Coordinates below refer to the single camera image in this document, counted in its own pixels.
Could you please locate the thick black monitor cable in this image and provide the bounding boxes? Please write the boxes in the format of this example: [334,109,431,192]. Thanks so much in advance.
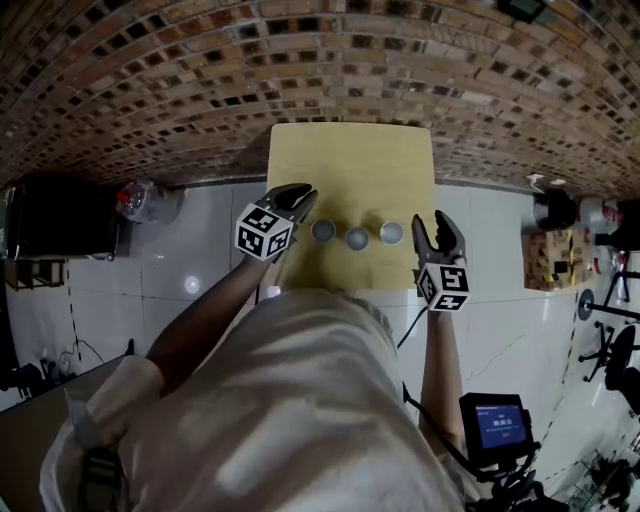
[402,382,481,476]

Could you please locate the person's right forearm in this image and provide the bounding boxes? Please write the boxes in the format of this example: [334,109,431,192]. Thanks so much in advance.
[417,309,464,451]

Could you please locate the cardboard box with striped tape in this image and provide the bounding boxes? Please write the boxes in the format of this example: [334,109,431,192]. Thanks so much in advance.
[522,229,594,292]

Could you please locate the tall black cabinet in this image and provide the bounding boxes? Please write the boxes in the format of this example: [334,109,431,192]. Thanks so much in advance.
[594,229,640,247]

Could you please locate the clear water jug red label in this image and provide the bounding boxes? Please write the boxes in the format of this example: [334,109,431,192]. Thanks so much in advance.
[577,195,624,234]

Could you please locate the wooden shelf frame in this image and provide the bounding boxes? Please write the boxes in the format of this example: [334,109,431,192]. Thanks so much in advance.
[4,257,69,291]

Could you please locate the black floor equipment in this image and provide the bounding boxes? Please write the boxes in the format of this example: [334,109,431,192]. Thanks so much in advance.
[0,362,46,401]

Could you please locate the black and silver bucket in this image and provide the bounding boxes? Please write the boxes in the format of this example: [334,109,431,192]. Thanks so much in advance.
[520,189,579,236]

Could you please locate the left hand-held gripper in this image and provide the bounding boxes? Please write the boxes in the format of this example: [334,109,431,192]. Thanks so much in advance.
[234,182,320,264]

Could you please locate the black floor cables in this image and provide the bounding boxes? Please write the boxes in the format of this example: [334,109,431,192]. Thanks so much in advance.
[39,339,101,376]

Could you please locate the clear water jug red cap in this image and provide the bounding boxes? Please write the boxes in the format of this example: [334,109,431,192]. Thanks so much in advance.
[594,247,634,275]

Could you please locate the clear plastic bottle red cap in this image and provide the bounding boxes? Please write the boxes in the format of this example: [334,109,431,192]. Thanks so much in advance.
[115,180,184,224]

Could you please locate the black stand with round base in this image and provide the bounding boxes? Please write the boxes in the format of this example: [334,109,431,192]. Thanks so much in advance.
[577,272,640,326]

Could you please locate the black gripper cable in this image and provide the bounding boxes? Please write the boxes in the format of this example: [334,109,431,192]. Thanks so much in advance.
[396,307,430,350]

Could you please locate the dark low cabinet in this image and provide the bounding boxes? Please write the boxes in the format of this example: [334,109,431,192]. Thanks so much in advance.
[4,177,124,261]

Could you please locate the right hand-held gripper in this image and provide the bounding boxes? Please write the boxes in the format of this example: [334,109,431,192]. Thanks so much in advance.
[410,209,472,314]

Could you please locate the black office chair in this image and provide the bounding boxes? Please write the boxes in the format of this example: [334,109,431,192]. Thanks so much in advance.
[578,322,640,384]

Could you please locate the black wall device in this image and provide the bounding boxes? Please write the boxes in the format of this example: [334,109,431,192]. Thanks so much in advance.
[497,0,549,24]

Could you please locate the white paper cup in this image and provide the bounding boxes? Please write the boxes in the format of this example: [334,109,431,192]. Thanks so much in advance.
[310,218,337,244]
[379,220,405,246]
[344,226,371,252]

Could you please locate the black shoulder strap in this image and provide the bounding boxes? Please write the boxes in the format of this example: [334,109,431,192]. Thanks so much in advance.
[82,447,126,512]

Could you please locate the small black monitor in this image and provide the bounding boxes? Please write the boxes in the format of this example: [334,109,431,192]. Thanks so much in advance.
[458,392,534,454]

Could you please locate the person's beige clothing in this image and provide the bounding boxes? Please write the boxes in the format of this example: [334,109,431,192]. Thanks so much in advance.
[38,287,466,512]

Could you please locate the person's left forearm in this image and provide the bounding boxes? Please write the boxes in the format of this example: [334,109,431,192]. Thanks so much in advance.
[144,257,274,399]

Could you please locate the grey table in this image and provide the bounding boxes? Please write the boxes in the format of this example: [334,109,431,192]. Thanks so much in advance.
[0,352,141,512]

